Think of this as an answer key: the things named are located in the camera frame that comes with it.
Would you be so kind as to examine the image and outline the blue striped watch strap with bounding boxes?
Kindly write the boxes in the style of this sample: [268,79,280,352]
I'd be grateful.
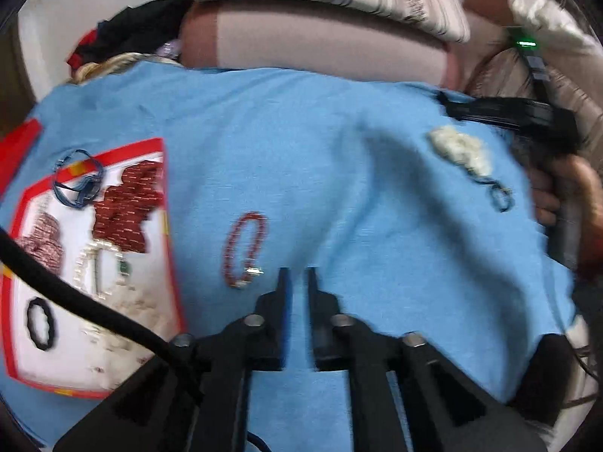
[51,148,107,211]

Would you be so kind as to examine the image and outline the white beaded jewelry pile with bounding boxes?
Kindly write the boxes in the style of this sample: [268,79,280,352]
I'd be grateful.
[83,285,172,391]

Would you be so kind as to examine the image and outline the dark clothes pile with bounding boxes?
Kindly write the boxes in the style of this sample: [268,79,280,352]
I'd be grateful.
[66,0,193,76]

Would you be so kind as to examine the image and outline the cream white cloth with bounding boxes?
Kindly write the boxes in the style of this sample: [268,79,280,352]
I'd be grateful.
[508,0,602,92]

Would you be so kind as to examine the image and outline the pink brown pillow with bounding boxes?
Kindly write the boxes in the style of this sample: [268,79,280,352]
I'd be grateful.
[180,0,461,90]

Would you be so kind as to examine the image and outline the black hair tie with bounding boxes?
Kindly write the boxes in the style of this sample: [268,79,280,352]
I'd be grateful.
[24,296,57,353]

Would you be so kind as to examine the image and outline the red box lid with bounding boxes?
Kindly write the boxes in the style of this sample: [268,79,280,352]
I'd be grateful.
[0,118,43,195]

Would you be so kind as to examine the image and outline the red polka dot scrunchie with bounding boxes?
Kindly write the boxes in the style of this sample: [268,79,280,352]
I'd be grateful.
[92,160,162,253]

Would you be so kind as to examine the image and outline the light blue towel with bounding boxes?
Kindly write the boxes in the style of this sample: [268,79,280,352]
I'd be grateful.
[1,62,574,451]

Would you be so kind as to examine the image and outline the red jewelry box tray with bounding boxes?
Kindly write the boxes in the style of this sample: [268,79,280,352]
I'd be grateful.
[1,138,184,398]

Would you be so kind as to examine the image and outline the white fluffy keychain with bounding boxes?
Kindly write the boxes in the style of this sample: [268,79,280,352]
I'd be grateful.
[426,125,514,213]

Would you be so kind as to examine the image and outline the person's right hand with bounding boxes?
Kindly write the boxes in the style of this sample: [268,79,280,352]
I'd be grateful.
[527,155,602,276]

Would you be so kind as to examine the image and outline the red beaded bracelet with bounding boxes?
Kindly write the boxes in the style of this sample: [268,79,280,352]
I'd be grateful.
[222,211,270,290]

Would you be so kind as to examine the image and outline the black cable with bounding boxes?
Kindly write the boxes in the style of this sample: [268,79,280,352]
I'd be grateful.
[0,228,180,363]

